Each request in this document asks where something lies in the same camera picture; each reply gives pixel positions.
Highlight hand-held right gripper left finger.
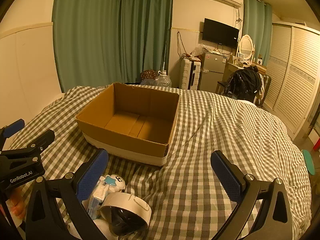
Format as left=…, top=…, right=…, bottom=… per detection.
left=25, top=149, right=109, bottom=240

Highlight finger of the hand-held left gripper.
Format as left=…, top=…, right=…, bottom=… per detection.
left=0, top=119, right=26, bottom=151
left=0, top=129, right=56, bottom=161

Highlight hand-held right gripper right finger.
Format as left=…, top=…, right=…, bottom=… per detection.
left=210, top=150, right=294, bottom=240

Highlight white tube with purple band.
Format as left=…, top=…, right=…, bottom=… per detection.
left=87, top=189, right=110, bottom=219

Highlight white tape roll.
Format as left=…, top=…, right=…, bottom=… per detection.
left=100, top=192, right=152, bottom=237

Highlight brown cardboard box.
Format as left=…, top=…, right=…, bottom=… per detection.
left=76, top=82, right=180, bottom=167

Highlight person's left hand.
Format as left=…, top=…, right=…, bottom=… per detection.
left=6, top=189, right=27, bottom=218

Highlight grey white checked blanket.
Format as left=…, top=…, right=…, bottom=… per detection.
left=7, top=85, right=313, bottom=240

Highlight teal oval object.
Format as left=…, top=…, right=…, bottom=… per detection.
left=302, top=149, right=316, bottom=175

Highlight black jacket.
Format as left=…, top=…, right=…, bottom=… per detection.
left=226, top=66, right=263, bottom=103

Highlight chair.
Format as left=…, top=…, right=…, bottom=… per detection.
left=216, top=74, right=272, bottom=105

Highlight white suitcase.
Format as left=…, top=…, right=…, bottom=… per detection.
left=180, top=58, right=202, bottom=90

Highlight dark patterned bag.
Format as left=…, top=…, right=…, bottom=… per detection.
left=140, top=69, right=158, bottom=80

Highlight clear water jug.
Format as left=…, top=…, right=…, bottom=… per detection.
left=155, top=70, right=172, bottom=88

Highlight white louvred wardrobe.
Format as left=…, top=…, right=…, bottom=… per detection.
left=262, top=21, right=320, bottom=140

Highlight wide green curtain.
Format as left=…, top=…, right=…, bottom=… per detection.
left=51, top=0, right=175, bottom=93

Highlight clear plastic bag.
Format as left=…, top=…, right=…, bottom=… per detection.
left=191, top=44, right=209, bottom=57

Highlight oval white mirror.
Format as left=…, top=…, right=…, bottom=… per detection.
left=237, top=34, right=256, bottom=62

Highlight thin white pole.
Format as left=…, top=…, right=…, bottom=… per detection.
left=161, top=42, right=167, bottom=73

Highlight narrow green curtain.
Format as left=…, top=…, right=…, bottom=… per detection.
left=243, top=0, right=273, bottom=63

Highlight wall cables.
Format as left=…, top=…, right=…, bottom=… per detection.
left=177, top=31, right=186, bottom=55

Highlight black wall television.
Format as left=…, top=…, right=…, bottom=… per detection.
left=202, top=18, right=240, bottom=48

